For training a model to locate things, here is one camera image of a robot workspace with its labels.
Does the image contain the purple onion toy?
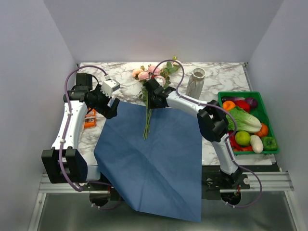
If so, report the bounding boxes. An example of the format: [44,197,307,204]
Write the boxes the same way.
[244,97,258,109]

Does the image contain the orange packet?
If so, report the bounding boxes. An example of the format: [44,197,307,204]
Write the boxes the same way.
[84,109,97,129]

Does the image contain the orange pepper toy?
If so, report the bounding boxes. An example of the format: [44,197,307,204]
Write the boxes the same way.
[222,101,236,111]

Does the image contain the red pepper toy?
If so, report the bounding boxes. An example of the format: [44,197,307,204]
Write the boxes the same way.
[234,100,251,113]

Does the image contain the green plastic basket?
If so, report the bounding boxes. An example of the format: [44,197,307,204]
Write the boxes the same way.
[218,91,279,155]

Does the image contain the green pepper toy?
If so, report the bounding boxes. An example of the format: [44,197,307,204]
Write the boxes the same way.
[261,136,278,151]

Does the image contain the aluminium rail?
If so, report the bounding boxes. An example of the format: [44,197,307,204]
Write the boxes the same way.
[28,172,298,231]

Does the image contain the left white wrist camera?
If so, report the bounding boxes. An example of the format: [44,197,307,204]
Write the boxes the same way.
[101,79,120,98]

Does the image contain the small white flower sprig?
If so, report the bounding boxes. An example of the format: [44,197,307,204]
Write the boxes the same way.
[161,61,180,77]

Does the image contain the green lettuce toy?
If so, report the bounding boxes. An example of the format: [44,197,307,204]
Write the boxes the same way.
[229,106,262,133]

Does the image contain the white radish toy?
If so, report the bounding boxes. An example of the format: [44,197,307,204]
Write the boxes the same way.
[250,135,264,154]

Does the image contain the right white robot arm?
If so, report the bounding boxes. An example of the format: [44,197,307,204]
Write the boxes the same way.
[143,78,243,189]

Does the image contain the blue wrapping paper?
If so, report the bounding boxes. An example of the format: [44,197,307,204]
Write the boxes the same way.
[94,102,202,222]

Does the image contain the red chili toy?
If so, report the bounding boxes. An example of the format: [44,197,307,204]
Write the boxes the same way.
[230,135,253,152]

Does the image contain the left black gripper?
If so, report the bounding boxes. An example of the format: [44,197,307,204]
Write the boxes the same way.
[90,84,120,119]

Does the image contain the green apple toy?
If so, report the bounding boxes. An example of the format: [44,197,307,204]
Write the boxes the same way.
[235,131,250,146]

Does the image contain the orange pumpkin toy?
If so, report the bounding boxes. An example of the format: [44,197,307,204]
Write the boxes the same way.
[255,123,269,137]

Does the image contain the pink flower bouquet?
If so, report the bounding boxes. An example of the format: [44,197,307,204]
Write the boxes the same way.
[131,64,171,140]

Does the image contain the white ceramic vase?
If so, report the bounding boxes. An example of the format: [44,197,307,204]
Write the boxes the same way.
[186,68,205,100]

